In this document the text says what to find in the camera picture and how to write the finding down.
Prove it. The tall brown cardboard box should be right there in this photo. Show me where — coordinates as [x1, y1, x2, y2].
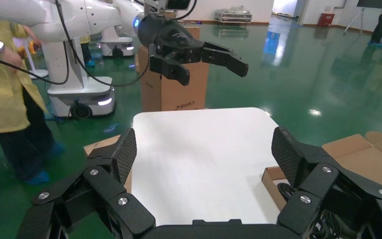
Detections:
[137, 26, 210, 113]

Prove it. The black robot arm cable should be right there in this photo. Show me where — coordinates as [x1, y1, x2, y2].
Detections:
[54, 0, 150, 89]
[0, 41, 70, 86]

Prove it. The silver black flight case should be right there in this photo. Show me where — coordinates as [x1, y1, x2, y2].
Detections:
[214, 5, 253, 24]

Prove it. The operator in yellow coat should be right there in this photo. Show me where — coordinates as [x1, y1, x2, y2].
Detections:
[0, 18, 67, 186]

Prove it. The white floor stand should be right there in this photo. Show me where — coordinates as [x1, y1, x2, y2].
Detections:
[22, 36, 49, 80]

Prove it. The thick black power cable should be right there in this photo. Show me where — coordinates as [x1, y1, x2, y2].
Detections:
[277, 182, 368, 239]

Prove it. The flat brown cardboard sheet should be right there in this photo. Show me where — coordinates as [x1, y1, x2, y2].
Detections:
[83, 134, 133, 194]

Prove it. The red box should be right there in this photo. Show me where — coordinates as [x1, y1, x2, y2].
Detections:
[317, 12, 336, 28]

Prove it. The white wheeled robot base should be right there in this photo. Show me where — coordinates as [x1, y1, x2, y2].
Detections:
[99, 25, 136, 59]

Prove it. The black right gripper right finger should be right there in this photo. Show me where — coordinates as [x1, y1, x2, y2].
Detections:
[271, 126, 382, 239]

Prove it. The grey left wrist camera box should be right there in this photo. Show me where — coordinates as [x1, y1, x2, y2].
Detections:
[144, 0, 191, 15]

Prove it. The brown cardboard storage box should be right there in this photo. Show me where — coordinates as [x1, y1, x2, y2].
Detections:
[262, 131, 382, 239]

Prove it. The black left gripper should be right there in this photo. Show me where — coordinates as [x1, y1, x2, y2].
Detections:
[135, 13, 249, 87]

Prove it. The metal tripod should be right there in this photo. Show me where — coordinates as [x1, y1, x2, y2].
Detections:
[343, 7, 367, 36]

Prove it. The white wheeled robot with column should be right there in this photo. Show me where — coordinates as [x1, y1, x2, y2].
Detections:
[42, 37, 116, 120]

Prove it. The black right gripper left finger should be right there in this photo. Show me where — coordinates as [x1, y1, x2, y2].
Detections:
[16, 127, 156, 239]

